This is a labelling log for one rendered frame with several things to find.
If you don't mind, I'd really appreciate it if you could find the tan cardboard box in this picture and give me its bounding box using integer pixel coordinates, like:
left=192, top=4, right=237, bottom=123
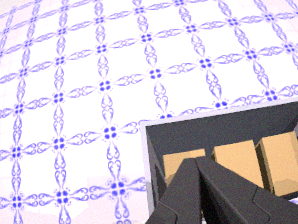
left=210, top=140, right=263, bottom=188
left=254, top=132, right=298, bottom=198
left=162, top=149, right=205, bottom=188

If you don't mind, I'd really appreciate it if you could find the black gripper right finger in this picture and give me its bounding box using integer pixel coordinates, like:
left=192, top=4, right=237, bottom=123
left=196, top=156, right=298, bottom=224

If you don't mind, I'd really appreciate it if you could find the grey open bin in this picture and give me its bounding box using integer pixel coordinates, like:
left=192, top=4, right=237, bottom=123
left=140, top=97, right=298, bottom=217

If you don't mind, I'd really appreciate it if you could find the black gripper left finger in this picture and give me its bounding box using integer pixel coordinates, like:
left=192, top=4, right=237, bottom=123
left=145, top=157, right=202, bottom=224

